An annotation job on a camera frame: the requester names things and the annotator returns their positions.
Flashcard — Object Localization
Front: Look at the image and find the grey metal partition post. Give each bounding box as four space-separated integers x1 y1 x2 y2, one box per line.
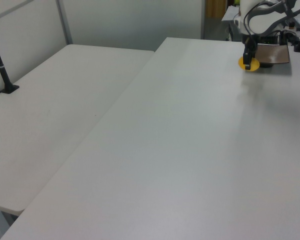
55 0 74 46

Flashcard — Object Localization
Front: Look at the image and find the brown wooden panel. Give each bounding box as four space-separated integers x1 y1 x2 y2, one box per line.
205 0 227 19

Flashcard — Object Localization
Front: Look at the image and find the yellow potato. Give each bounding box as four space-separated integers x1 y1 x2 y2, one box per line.
237 56 261 73

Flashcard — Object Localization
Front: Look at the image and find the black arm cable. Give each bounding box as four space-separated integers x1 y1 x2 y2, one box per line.
242 0 300 48

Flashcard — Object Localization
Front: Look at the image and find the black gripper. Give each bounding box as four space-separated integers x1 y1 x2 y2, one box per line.
241 34 257 71

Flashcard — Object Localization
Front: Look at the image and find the black pole with flat base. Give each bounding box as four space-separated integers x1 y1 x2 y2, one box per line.
0 26 20 95

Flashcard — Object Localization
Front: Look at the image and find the black electronics box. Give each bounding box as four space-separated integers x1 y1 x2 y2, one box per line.
258 30 295 46

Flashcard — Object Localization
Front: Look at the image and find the grey horizontal partition rail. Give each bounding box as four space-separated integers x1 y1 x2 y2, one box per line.
0 0 34 24

